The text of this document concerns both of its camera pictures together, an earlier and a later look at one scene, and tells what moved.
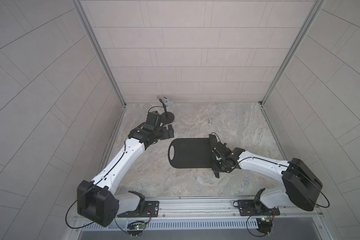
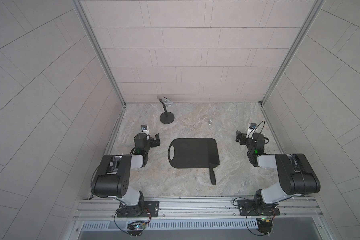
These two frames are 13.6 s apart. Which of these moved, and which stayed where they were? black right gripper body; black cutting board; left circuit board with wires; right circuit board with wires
Moved: black right gripper body
Stayed: left circuit board with wires; black cutting board; right circuit board with wires
